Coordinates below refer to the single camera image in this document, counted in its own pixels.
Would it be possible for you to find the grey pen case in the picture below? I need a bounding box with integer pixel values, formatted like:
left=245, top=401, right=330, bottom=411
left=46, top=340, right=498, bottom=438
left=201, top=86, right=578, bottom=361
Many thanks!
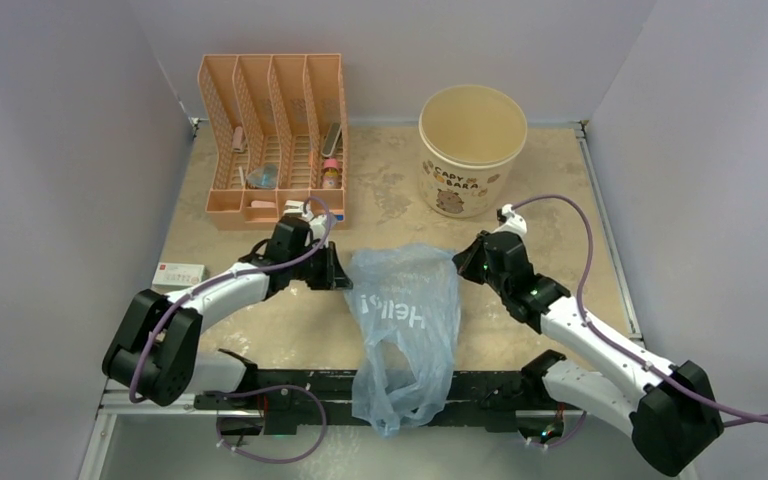
left=320, top=122, right=342, bottom=158

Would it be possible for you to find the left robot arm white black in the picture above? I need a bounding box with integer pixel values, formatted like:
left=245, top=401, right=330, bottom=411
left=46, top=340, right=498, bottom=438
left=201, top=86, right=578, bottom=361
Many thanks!
left=101, top=214, right=352, bottom=409

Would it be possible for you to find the blue plastic trash bag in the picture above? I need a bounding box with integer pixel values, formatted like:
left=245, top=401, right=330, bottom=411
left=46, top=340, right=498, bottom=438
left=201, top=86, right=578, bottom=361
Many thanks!
left=345, top=243, right=461, bottom=438

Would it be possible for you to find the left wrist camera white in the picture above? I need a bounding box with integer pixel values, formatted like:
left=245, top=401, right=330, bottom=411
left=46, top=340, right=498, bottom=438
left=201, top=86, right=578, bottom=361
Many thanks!
left=301, top=200, right=337, bottom=245

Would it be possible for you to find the pink eraser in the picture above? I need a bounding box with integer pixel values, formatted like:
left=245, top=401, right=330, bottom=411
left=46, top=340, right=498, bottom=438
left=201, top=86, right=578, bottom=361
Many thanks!
left=249, top=200, right=277, bottom=209

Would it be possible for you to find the beige capybara trash bin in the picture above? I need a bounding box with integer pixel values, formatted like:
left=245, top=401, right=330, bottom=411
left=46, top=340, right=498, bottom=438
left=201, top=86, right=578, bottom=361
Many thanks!
left=417, top=85, right=528, bottom=218

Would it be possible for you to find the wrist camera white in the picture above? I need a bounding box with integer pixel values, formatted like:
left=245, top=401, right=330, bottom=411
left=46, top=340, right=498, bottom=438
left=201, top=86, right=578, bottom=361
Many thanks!
left=493, top=204, right=527, bottom=240
left=301, top=200, right=337, bottom=245

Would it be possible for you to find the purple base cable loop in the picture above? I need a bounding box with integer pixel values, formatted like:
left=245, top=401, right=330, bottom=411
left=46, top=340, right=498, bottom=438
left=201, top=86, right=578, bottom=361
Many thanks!
left=214, top=386, right=328, bottom=465

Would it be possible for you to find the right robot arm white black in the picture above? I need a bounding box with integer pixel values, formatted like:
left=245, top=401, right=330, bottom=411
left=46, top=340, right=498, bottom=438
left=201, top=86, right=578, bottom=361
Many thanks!
left=453, top=232, right=724, bottom=477

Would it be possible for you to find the white stapler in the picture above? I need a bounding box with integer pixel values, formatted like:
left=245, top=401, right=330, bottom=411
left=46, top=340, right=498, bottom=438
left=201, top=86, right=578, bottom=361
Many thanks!
left=282, top=200, right=305, bottom=217

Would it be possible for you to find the pink plastic file organizer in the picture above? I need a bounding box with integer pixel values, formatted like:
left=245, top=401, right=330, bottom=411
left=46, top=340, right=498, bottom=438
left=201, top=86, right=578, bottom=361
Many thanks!
left=198, top=53, right=349, bottom=231

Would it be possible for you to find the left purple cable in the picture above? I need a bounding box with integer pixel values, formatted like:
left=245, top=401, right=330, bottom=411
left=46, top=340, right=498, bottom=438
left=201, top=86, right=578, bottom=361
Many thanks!
left=127, top=195, right=336, bottom=405

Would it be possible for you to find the white red small box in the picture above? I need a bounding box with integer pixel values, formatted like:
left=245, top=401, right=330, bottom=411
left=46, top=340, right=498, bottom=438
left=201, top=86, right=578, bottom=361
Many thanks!
left=152, top=262, right=207, bottom=289

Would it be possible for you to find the pink cartoon bottle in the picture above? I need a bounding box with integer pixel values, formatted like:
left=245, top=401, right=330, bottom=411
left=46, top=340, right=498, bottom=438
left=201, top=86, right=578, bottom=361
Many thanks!
left=322, top=158, right=341, bottom=189

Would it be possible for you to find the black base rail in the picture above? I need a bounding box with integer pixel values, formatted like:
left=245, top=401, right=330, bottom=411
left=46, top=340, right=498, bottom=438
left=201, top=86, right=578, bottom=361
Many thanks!
left=195, top=350, right=566, bottom=440

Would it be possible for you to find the aluminium frame rail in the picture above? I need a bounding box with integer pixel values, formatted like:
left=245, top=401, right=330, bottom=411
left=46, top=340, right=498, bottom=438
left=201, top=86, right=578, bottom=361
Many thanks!
left=79, top=387, right=226, bottom=480

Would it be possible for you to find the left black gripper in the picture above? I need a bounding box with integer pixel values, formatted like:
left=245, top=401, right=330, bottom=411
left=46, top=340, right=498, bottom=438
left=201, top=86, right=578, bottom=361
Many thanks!
left=288, top=241, right=351, bottom=290

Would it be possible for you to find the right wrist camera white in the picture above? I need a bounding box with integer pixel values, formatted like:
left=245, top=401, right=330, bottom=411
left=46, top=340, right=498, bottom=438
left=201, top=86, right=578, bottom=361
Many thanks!
left=493, top=204, right=527, bottom=240

